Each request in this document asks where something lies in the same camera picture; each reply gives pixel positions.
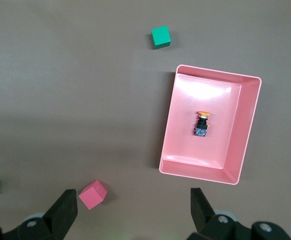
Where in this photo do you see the orange capped push button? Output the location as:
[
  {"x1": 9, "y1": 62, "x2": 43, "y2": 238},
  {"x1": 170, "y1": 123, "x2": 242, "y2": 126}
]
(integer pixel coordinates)
[{"x1": 192, "y1": 111, "x2": 211, "y2": 138}]

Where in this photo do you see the brown table cover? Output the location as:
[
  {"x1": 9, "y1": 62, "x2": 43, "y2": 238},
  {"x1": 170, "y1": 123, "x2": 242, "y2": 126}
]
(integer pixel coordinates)
[{"x1": 0, "y1": 0, "x2": 291, "y2": 240}]

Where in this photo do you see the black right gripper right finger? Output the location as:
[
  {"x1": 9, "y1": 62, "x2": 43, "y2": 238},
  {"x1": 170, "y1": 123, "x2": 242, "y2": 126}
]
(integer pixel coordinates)
[{"x1": 189, "y1": 187, "x2": 291, "y2": 240}]

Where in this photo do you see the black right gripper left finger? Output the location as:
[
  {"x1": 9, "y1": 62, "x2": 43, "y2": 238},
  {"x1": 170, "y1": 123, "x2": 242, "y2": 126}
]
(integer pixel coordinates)
[{"x1": 0, "y1": 189, "x2": 78, "y2": 240}]

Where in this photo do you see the green cube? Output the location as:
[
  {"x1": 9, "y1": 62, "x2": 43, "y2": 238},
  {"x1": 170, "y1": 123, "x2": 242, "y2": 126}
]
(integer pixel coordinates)
[{"x1": 150, "y1": 25, "x2": 172, "y2": 50}]

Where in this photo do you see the pink cube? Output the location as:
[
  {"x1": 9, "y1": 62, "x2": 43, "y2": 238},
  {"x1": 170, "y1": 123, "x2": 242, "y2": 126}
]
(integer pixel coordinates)
[{"x1": 78, "y1": 179, "x2": 108, "y2": 210}]

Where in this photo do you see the pink plastic bin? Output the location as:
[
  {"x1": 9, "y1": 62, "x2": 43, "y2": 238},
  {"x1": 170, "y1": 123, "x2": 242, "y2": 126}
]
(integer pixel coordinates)
[{"x1": 158, "y1": 64, "x2": 262, "y2": 186}]

